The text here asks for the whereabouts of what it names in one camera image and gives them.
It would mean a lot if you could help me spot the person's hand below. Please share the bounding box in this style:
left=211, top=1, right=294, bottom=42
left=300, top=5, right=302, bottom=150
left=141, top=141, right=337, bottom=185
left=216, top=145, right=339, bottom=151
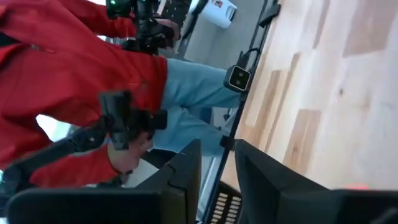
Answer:
left=107, top=133, right=154, bottom=175
left=155, top=18, right=182, bottom=41

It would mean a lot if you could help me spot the table-level camera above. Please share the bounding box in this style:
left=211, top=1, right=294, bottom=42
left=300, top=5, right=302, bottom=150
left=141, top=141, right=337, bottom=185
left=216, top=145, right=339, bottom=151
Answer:
left=223, top=64, right=252, bottom=93

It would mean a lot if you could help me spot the person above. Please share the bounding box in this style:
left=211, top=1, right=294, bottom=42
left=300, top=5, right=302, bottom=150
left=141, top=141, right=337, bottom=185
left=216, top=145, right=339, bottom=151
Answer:
left=0, top=0, right=243, bottom=190

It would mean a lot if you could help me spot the white container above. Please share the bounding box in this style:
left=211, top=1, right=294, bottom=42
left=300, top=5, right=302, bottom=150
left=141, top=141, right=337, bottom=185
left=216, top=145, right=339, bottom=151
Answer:
left=198, top=0, right=238, bottom=29

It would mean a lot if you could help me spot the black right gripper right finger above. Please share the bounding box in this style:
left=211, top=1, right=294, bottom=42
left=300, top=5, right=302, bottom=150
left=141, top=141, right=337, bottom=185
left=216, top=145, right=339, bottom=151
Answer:
left=234, top=139, right=398, bottom=224

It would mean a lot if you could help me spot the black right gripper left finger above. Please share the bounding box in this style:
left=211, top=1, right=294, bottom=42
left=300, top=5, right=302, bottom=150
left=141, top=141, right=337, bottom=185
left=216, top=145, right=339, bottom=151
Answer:
left=6, top=139, right=202, bottom=224

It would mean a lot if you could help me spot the black plastic mesh basket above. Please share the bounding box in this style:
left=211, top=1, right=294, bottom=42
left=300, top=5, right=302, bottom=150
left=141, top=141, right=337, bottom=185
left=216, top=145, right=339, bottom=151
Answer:
left=206, top=182, right=243, bottom=224

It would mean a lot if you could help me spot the black leader arm handle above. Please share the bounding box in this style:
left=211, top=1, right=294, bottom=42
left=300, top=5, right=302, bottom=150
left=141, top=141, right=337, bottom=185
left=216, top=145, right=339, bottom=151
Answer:
left=2, top=90, right=169, bottom=200
left=105, top=0, right=175, bottom=56

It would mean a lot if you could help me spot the black aluminium table frame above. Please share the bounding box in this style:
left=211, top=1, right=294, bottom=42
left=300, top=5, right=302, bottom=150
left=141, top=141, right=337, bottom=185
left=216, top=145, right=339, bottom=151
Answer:
left=198, top=0, right=282, bottom=224

